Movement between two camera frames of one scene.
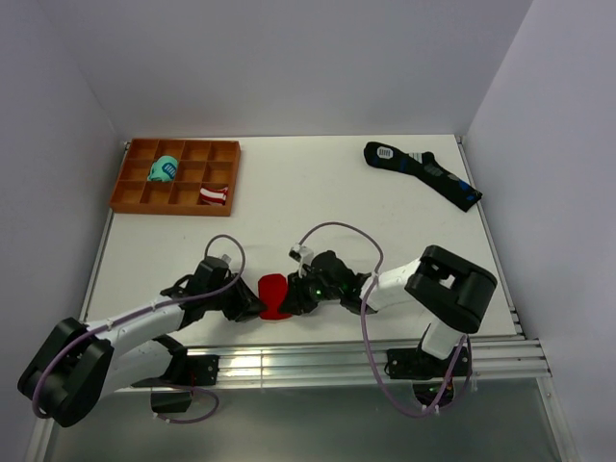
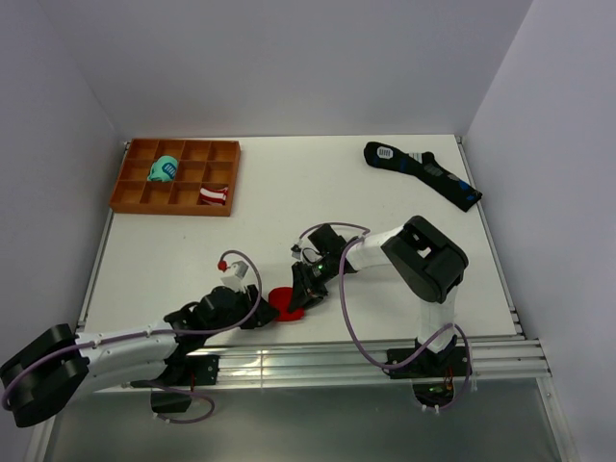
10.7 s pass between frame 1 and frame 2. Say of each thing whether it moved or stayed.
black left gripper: moved
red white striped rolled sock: stayed
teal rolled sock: stayed
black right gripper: moved
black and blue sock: stayed
